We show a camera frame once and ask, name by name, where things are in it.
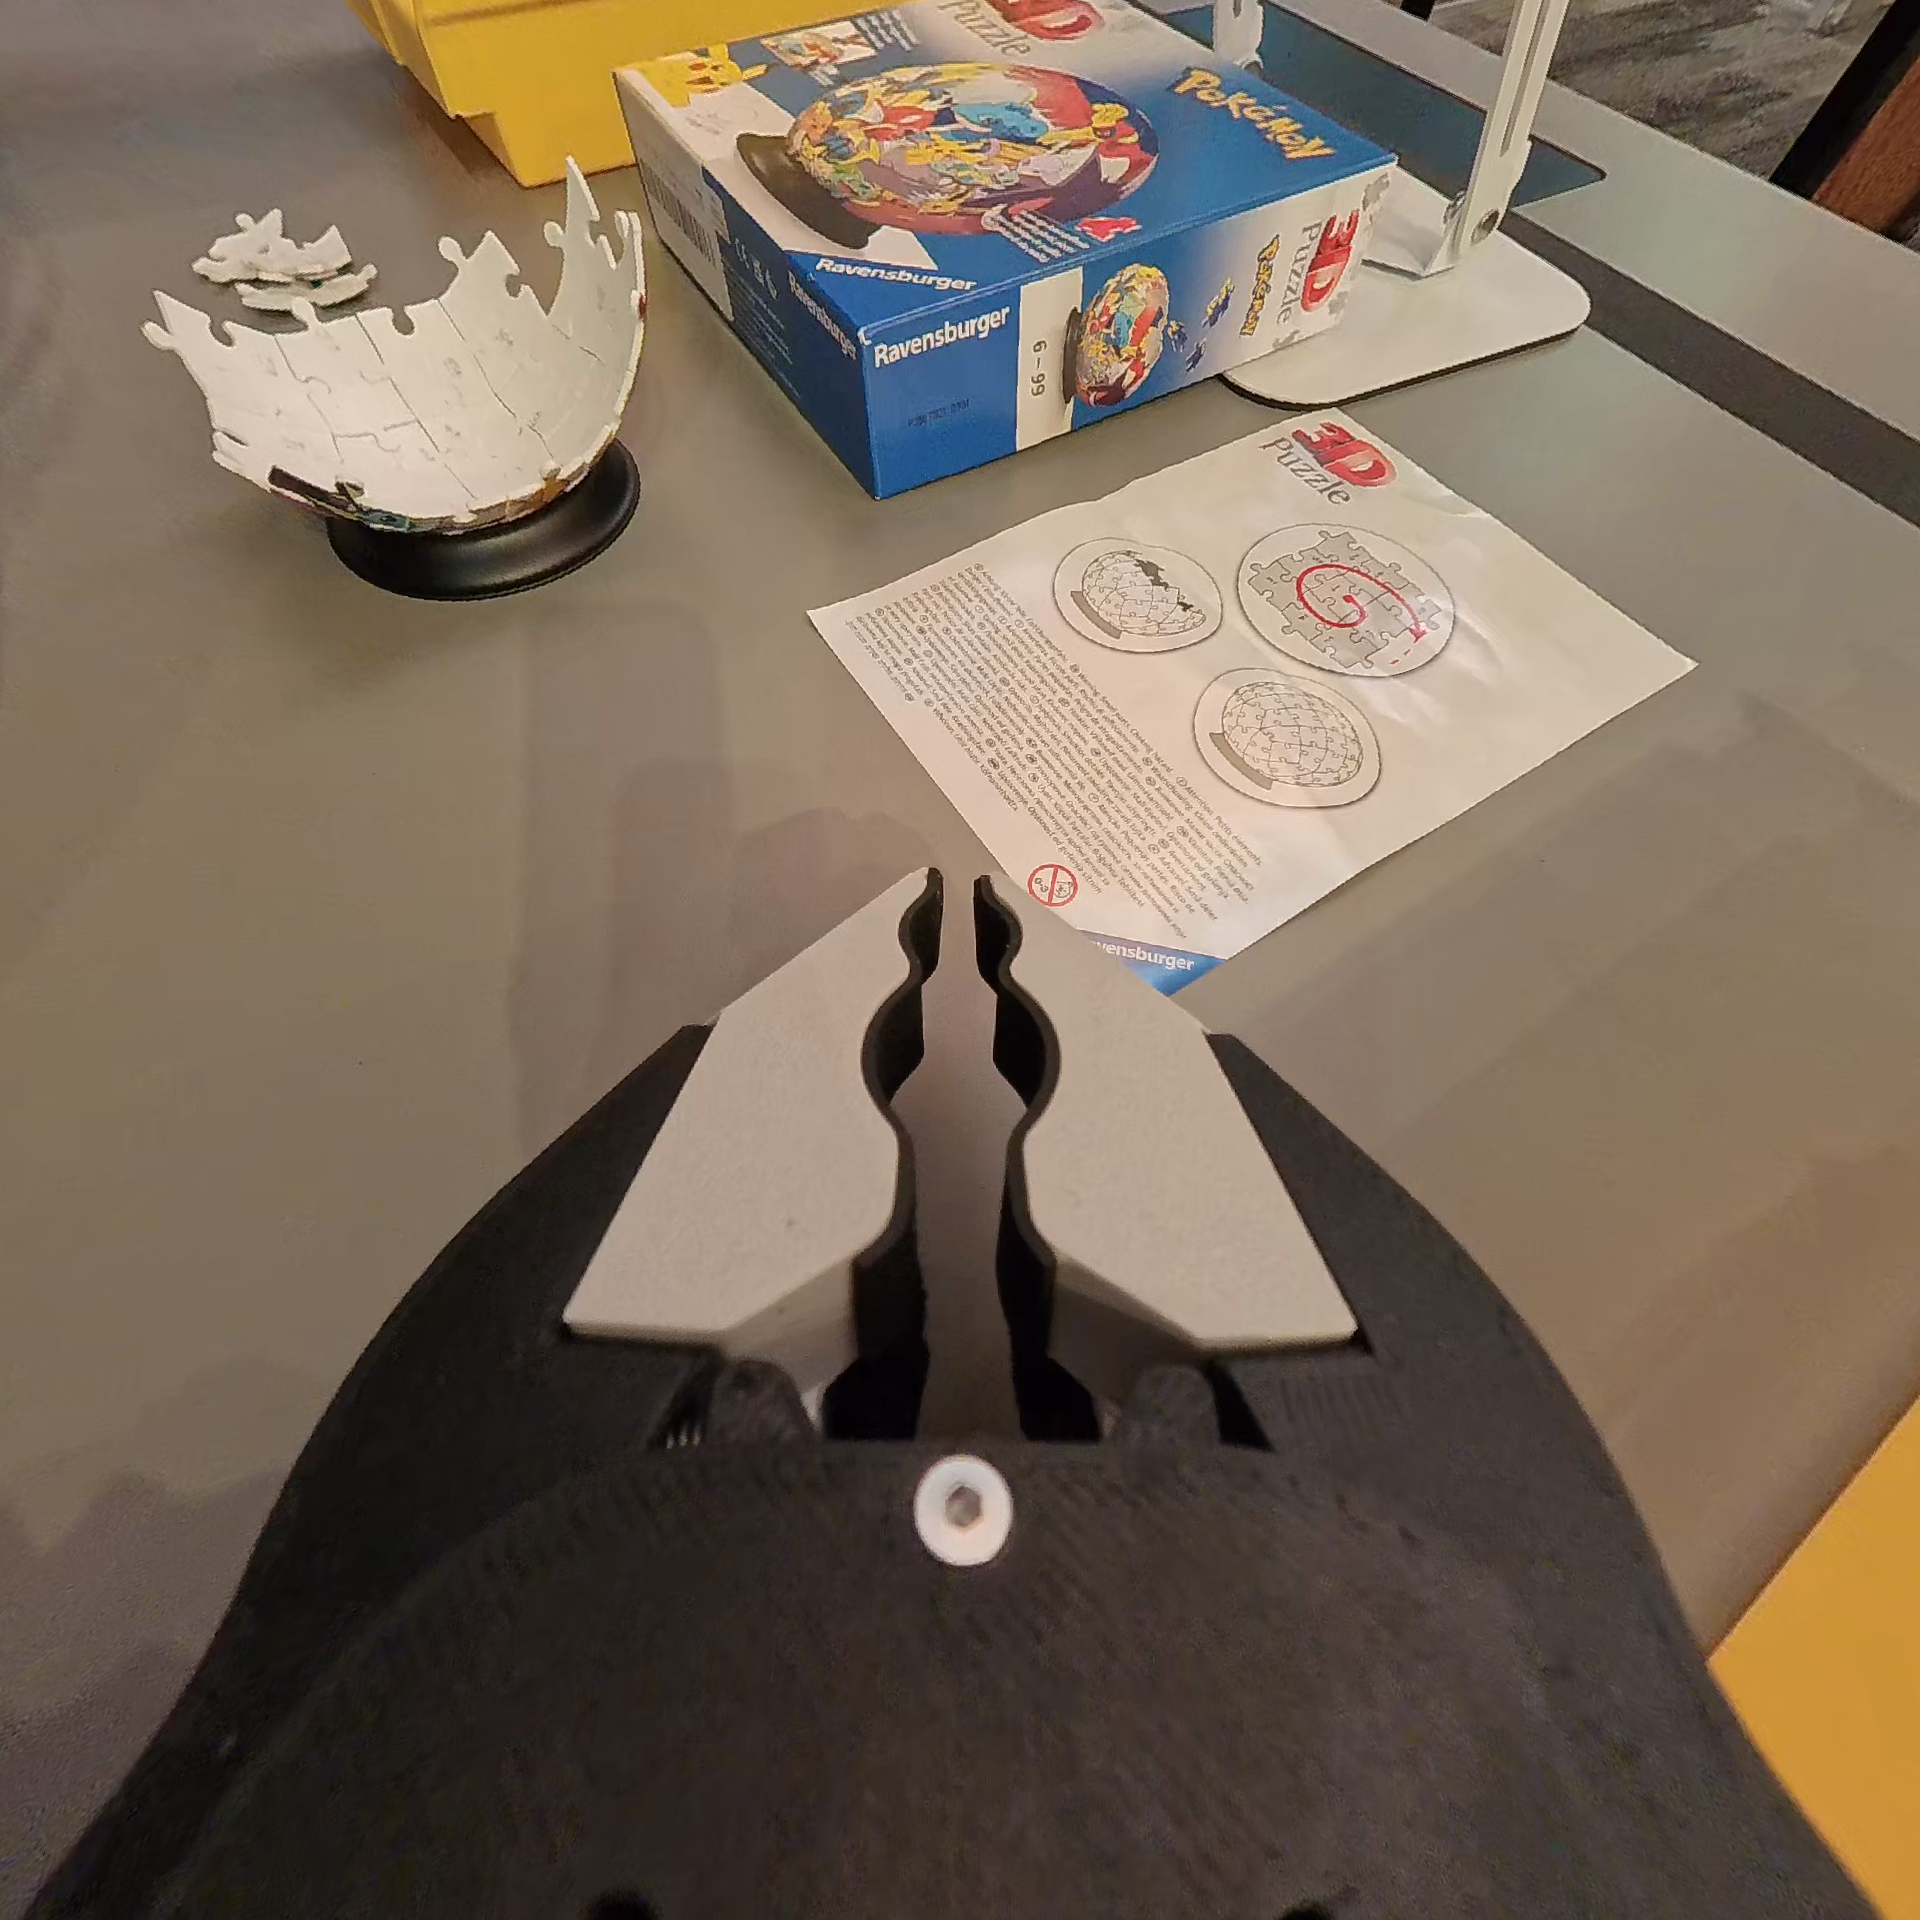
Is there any black round ball stand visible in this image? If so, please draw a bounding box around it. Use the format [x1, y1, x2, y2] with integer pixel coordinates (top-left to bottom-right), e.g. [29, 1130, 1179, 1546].
[328, 442, 642, 606]

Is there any reddish wooden panel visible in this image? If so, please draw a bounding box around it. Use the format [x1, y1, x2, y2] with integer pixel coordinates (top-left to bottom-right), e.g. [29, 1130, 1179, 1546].
[1815, 112, 1920, 249]

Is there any printed instruction sheet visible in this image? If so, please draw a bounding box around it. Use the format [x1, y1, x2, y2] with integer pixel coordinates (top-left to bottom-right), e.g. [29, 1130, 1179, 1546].
[807, 407, 1700, 995]

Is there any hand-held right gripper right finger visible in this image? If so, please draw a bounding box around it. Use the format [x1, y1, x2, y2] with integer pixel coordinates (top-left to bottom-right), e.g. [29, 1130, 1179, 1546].
[972, 873, 1364, 1445]

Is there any long black tape strip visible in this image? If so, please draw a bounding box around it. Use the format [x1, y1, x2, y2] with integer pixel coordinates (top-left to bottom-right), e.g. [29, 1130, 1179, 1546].
[1515, 182, 1920, 529]

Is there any white desk stand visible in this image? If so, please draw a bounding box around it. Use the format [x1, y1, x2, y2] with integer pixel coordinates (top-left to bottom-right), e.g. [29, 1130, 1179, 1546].
[1223, 0, 1594, 409]

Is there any white half-built puzzle ball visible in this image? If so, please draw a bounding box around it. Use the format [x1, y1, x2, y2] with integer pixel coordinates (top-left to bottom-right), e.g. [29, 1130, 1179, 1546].
[143, 159, 647, 530]

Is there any yellow plastic bin holding pieces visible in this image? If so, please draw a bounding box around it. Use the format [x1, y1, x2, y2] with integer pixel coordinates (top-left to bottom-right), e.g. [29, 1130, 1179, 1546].
[348, 0, 904, 190]

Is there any blue puzzle box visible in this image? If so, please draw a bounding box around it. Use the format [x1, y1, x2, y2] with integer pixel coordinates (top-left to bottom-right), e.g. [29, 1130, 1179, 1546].
[612, 0, 1402, 501]

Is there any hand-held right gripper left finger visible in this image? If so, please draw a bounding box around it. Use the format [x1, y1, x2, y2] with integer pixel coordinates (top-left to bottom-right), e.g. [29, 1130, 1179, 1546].
[563, 866, 947, 1442]

